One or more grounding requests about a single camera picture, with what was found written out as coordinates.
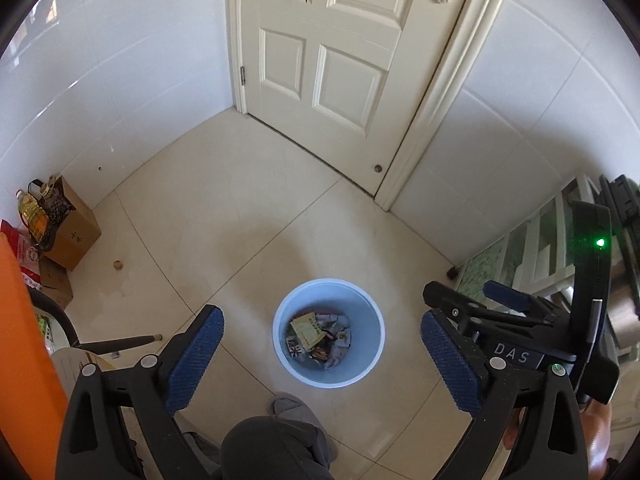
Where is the orange round table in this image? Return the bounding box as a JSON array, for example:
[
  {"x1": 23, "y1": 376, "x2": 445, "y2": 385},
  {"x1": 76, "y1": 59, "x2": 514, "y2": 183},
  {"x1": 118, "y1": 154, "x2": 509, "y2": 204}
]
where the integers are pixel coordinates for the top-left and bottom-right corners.
[{"x1": 0, "y1": 234, "x2": 68, "y2": 480}]

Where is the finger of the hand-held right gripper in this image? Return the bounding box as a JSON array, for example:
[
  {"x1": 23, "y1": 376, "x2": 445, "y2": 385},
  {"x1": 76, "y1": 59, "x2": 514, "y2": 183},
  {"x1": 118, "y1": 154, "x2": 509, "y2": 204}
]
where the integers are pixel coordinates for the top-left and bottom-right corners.
[
  {"x1": 422, "y1": 280, "x2": 558, "y2": 338},
  {"x1": 482, "y1": 280, "x2": 569, "y2": 318}
]

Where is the black metal leg frame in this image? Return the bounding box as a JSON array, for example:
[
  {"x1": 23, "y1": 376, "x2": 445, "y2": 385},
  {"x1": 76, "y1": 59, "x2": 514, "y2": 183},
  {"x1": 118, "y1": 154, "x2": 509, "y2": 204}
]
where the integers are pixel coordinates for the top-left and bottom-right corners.
[{"x1": 29, "y1": 287, "x2": 164, "y2": 357}]

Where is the large cardboard box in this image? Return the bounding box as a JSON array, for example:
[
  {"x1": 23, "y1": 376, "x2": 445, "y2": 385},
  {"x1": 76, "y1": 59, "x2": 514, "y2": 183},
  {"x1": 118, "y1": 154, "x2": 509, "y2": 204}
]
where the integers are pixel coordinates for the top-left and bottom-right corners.
[{"x1": 42, "y1": 176, "x2": 102, "y2": 272}]

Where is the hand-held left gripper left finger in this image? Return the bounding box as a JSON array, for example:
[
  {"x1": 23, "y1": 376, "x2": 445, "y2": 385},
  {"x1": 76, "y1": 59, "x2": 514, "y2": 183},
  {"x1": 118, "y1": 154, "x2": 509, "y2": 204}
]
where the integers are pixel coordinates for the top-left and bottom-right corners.
[{"x1": 55, "y1": 304, "x2": 226, "y2": 480}]

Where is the yellow cooking oil bottle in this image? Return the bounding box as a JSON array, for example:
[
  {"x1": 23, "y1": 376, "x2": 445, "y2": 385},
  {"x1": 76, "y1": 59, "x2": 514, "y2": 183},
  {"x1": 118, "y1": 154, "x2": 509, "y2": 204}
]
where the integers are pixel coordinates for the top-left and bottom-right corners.
[{"x1": 16, "y1": 189, "x2": 49, "y2": 247}]

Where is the person's right hand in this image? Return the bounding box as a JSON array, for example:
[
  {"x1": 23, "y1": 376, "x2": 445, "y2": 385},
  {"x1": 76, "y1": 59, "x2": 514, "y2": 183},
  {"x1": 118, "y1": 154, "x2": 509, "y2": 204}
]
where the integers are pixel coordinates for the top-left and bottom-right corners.
[{"x1": 581, "y1": 401, "x2": 616, "y2": 480}]

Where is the white panel door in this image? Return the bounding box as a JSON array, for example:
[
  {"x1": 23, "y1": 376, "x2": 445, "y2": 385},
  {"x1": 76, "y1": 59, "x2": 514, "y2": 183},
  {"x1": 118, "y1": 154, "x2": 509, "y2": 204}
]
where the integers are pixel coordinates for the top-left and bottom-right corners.
[{"x1": 225, "y1": 0, "x2": 521, "y2": 211}]

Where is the person's leg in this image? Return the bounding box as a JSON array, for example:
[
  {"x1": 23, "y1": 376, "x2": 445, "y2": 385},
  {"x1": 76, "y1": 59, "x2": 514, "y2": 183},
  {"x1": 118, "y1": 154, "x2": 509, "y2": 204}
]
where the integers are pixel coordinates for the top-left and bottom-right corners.
[{"x1": 220, "y1": 415, "x2": 333, "y2": 480}]

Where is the green yellow wrapper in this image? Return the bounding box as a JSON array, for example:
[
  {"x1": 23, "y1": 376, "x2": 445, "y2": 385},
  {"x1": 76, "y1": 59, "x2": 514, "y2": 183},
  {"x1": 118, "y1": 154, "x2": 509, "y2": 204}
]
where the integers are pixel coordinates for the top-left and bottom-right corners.
[{"x1": 291, "y1": 311, "x2": 325, "y2": 350}]

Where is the large white tissue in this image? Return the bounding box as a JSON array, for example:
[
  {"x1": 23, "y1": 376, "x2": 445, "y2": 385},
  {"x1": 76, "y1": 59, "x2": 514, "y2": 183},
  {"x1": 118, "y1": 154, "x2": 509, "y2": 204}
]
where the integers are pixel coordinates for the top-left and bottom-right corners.
[{"x1": 325, "y1": 345, "x2": 351, "y2": 371}]

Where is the white plastic bag red print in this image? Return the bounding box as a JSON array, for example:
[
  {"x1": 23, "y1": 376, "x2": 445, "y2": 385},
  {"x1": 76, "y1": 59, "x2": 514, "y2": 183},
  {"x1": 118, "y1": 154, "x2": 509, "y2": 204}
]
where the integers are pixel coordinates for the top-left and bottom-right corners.
[{"x1": 320, "y1": 311, "x2": 352, "y2": 347}]

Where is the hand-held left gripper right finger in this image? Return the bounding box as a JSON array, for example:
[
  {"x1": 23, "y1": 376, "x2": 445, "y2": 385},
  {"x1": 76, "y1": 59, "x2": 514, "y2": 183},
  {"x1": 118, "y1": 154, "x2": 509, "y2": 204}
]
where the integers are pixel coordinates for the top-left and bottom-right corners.
[{"x1": 420, "y1": 308, "x2": 588, "y2": 480}]

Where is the light blue bucket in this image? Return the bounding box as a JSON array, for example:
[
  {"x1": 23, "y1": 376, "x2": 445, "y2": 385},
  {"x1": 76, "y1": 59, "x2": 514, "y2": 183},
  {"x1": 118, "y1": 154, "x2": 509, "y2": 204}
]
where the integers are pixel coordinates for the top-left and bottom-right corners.
[{"x1": 272, "y1": 277, "x2": 386, "y2": 389}]

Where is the green printed bag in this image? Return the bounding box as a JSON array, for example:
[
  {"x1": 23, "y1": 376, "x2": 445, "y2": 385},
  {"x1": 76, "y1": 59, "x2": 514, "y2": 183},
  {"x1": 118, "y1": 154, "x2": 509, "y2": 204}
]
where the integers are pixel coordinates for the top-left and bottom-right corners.
[{"x1": 34, "y1": 310, "x2": 57, "y2": 353}]

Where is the worn white round board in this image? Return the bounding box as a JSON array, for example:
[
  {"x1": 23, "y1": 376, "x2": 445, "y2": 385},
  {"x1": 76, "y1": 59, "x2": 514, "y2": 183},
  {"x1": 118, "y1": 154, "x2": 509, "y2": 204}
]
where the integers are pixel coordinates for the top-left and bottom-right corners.
[{"x1": 49, "y1": 346, "x2": 121, "y2": 378}]

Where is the small cardboard box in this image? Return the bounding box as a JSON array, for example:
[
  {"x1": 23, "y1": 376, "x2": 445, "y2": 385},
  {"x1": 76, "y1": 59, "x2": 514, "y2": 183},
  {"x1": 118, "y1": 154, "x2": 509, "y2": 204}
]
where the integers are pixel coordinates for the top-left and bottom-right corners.
[{"x1": 39, "y1": 256, "x2": 75, "y2": 311}]

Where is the grey slipper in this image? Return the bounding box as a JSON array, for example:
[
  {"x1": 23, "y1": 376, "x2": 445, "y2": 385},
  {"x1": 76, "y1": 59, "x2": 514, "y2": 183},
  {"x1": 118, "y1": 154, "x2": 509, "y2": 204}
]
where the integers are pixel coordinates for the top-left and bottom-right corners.
[{"x1": 270, "y1": 392, "x2": 337, "y2": 463}]

